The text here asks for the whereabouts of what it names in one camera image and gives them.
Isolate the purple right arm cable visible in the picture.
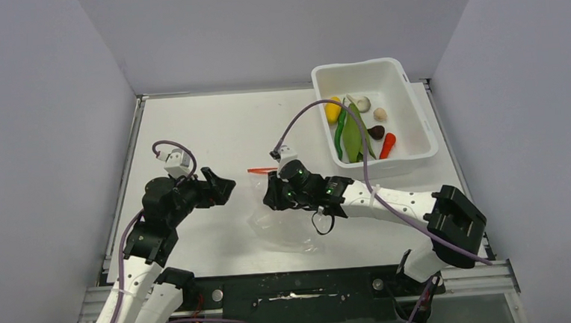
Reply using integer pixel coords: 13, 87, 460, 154
268, 90, 494, 280

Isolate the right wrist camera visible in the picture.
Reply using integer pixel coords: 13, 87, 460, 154
270, 144, 298, 174

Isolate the orange carrot toy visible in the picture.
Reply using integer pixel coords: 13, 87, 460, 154
379, 132, 397, 159

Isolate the beige garlic bulb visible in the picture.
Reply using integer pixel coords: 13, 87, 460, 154
373, 107, 388, 123

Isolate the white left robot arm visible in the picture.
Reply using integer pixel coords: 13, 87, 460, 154
96, 167, 236, 323

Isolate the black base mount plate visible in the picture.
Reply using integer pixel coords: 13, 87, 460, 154
177, 265, 445, 323

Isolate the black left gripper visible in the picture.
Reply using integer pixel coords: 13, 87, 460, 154
164, 165, 237, 227

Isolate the green leafy vegetable toy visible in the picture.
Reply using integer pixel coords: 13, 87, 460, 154
342, 102, 376, 164

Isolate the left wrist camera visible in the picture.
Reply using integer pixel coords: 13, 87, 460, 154
164, 152, 191, 179

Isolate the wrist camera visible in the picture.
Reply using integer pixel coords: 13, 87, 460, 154
270, 144, 298, 174
164, 152, 191, 179

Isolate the brown mushroom toy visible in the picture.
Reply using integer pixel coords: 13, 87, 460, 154
367, 125, 386, 141

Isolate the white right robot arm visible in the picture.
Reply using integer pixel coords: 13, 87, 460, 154
262, 159, 489, 294

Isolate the clear orange zip bag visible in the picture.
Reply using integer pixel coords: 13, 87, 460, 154
247, 167, 325, 254

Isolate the aluminium table frame rail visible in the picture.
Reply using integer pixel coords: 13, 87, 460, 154
78, 260, 520, 323

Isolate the yellow corn toy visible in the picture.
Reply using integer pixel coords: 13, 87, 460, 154
324, 96, 342, 125

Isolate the green chili pepper toy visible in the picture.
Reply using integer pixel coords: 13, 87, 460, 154
333, 109, 347, 161

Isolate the white plastic bin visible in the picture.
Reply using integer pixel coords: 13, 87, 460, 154
311, 58, 439, 179

